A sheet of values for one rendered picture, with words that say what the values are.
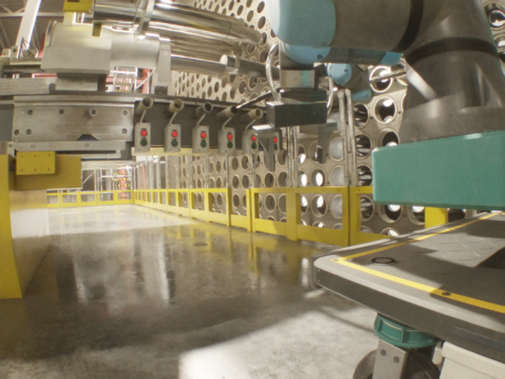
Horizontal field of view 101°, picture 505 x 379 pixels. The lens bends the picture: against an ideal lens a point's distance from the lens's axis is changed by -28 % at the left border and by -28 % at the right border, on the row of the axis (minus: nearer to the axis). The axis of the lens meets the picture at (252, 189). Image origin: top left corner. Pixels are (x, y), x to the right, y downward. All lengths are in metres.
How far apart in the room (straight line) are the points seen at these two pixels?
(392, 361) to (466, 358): 0.18
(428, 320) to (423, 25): 0.27
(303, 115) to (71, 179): 1.04
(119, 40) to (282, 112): 1.46
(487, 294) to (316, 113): 0.50
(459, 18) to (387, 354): 0.40
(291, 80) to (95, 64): 1.28
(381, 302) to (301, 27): 0.27
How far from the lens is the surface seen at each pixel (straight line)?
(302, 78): 0.60
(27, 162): 1.26
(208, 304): 1.06
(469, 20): 0.33
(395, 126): 2.52
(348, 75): 0.88
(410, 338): 0.38
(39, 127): 1.65
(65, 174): 1.36
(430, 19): 0.31
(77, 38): 1.87
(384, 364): 0.43
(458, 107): 0.27
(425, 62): 0.31
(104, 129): 1.63
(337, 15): 0.28
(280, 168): 3.48
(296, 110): 0.62
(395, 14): 0.29
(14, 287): 1.33
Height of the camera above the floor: 0.43
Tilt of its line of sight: 1 degrees down
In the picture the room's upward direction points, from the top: 2 degrees counter-clockwise
